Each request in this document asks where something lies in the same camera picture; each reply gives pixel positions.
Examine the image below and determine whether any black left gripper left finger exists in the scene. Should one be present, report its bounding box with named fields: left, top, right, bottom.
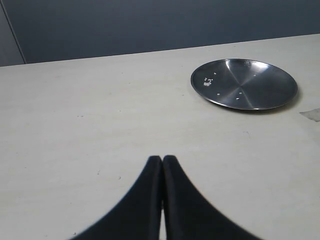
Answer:
left=73, top=155, right=163, bottom=240

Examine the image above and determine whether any round steel plate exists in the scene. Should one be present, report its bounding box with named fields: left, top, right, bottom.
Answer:
left=190, top=58, right=298, bottom=111

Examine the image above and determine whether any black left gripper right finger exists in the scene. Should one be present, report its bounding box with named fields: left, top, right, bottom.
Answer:
left=163, top=155, right=259, bottom=240

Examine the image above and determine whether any clear tape piece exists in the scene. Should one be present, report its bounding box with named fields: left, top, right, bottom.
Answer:
left=300, top=108, right=320, bottom=123

